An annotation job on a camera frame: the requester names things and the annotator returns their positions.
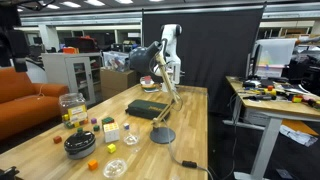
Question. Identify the computer monitor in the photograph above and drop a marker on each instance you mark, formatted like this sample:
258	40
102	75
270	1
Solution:
275	51

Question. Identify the white glass door cabinet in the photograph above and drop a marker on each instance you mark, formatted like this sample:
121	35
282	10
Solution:
80	76

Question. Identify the black backdrop curtain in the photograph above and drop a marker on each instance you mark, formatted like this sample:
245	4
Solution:
216	50

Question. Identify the red wooden block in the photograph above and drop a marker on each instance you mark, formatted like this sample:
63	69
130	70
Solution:
57	139

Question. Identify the black camera stand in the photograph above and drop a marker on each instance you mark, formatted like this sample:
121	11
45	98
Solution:
15	36

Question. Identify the orange sofa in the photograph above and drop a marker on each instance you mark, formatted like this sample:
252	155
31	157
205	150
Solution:
23	106

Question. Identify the white flat tray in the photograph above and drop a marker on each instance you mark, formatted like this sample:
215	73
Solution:
152	90

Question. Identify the purple wooden block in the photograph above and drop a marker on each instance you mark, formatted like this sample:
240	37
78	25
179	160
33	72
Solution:
93	120

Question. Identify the orange plastic plate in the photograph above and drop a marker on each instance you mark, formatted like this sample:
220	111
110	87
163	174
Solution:
148	86

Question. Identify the clear glass cup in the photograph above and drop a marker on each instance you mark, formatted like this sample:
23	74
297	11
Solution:
131	138

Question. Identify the orange crate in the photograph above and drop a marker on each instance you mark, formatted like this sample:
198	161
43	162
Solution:
70	50

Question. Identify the orange wooden block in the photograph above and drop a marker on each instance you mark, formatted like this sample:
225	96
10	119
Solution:
92	164

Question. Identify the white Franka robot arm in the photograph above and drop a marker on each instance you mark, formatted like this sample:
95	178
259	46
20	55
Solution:
171	40

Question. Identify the dark green flat case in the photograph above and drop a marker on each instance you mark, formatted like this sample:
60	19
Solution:
146	108

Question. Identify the clear plastic jar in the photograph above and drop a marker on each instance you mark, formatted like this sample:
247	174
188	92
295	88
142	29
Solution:
73	106

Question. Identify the green wooden cube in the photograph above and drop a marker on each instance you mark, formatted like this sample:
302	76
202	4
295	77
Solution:
96	128
80	129

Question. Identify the closed cardboard box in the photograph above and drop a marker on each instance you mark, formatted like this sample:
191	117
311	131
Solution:
116	81

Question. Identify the black edged Rubik's cube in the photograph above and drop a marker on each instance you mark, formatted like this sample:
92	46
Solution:
107	121

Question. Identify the white edged Rubik's cube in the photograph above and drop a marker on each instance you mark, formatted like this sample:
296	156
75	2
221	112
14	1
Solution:
111	132

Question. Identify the small multicolour puzzle cube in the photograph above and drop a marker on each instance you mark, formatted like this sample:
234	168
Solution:
126	126

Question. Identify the gray pot with black lid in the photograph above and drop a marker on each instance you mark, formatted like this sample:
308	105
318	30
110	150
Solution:
80	143

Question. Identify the yellow wooden block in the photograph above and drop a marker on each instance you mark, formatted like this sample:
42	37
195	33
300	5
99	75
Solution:
111	148

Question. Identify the wooden desk white legs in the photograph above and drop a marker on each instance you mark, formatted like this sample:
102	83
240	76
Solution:
283	108

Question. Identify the wooden desk lamp gray shade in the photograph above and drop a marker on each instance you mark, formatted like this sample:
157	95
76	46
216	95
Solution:
162	135

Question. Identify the red plastic cup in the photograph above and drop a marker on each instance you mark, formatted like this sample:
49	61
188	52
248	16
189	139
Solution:
147	79

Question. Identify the clear storage bin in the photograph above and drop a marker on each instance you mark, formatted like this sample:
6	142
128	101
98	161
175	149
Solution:
115	61

